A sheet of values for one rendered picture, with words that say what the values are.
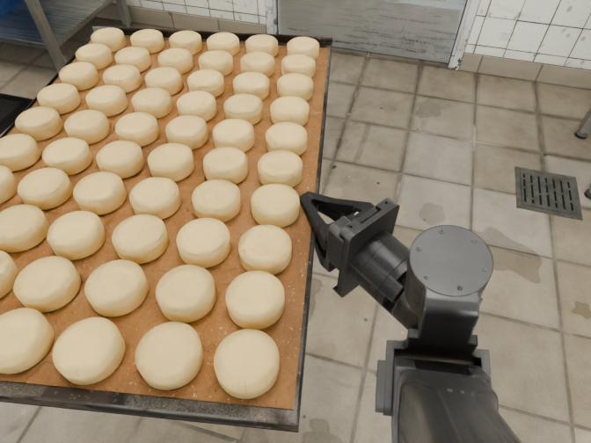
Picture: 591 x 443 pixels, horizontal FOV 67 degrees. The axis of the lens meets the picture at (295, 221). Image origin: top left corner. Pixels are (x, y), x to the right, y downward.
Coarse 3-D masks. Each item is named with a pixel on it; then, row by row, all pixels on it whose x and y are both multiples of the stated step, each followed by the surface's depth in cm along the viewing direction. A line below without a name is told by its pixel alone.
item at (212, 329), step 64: (320, 64) 68; (64, 128) 57; (256, 128) 57; (320, 128) 57; (128, 192) 49; (192, 192) 49; (64, 320) 38; (128, 320) 38; (64, 384) 34; (128, 384) 34; (192, 384) 34
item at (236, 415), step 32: (128, 32) 74; (160, 32) 73; (224, 32) 72; (320, 160) 52; (0, 384) 34; (32, 384) 34; (160, 416) 32; (192, 416) 32; (224, 416) 32; (256, 416) 33; (288, 416) 33
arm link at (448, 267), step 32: (416, 256) 32; (448, 256) 31; (480, 256) 31; (416, 288) 32; (448, 288) 30; (480, 288) 30; (448, 320) 30; (416, 352) 36; (448, 352) 35; (480, 352) 35; (384, 384) 35
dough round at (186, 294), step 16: (176, 272) 39; (192, 272) 39; (208, 272) 39; (160, 288) 38; (176, 288) 38; (192, 288) 38; (208, 288) 38; (160, 304) 37; (176, 304) 37; (192, 304) 37; (208, 304) 38; (176, 320) 37; (192, 320) 38
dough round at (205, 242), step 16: (192, 224) 43; (208, 224) 43; (224, 224) 43; (176, 240) 42; (192, 240) 41; (208, 240) 41; (224, 240) 41; (192, 256) 40; (208, 256) 40; (224, 256) 42
